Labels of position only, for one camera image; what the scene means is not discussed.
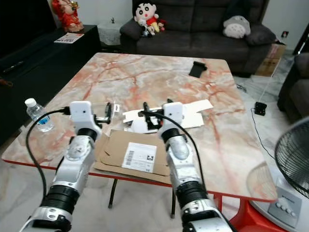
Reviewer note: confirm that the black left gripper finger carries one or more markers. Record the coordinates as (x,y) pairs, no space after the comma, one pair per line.
(110,108)

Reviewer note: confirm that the white floor fan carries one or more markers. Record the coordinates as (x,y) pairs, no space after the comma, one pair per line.
(292,154)

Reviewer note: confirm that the dark grey fabric sofa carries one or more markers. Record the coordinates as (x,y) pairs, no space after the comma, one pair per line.
(198,26)

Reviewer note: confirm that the side table with lace cloth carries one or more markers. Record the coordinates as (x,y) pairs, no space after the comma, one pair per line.
(110,33)

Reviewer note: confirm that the grey round plush toy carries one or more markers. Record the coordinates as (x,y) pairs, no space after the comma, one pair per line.
(236,27)

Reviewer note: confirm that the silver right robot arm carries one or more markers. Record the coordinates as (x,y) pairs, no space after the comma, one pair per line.
(183,159)

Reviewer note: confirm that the brown cardboard box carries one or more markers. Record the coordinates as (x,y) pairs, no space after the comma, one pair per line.
(270,58)

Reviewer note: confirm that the red and gold figurine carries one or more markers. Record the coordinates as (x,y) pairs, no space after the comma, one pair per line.
(67,14)

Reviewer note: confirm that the pink marble table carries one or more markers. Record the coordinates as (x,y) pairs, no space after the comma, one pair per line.
(149,79)

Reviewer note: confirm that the dark armchair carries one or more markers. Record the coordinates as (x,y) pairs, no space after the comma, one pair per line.
(294,82)

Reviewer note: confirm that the brown cardboard with label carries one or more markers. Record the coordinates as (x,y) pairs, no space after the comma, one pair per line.
(116,145)

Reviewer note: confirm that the black television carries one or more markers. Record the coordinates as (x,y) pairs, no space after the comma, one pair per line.
(24,21)

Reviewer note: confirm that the long black TV console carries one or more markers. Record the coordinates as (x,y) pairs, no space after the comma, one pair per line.
(43,72)

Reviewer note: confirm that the white and red leaflet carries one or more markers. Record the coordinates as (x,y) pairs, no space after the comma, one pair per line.
(69,38)

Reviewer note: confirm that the flat white paper box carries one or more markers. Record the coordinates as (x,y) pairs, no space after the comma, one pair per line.
(198,108)

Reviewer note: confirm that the small black stand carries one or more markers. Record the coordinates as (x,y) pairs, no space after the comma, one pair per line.
(198,69)

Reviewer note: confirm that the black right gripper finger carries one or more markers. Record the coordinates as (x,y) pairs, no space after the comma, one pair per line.
(170,101)
(145,108)

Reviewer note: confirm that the clear plastic water bottle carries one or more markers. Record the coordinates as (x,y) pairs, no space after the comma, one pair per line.
(39,116)

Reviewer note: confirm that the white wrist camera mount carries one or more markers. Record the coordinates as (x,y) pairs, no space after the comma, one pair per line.
(174,113)
(83,112)

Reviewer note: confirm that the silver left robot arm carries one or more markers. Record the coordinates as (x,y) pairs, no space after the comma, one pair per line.
(72,166)

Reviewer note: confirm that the wall socket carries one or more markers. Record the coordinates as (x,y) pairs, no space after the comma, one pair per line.
(285,34)

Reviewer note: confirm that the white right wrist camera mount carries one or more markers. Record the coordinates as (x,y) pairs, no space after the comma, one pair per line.
(174,113)

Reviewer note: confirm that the black power adapter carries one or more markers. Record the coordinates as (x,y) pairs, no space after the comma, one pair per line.
(260,108)

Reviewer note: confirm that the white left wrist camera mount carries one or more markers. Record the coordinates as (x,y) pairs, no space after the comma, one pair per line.
(83,112)

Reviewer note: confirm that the red plastic stool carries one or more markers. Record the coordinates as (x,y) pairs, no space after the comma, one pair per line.
(251,220)

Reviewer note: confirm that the cartoon boy plush doll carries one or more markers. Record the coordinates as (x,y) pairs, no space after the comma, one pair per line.
(147,17)

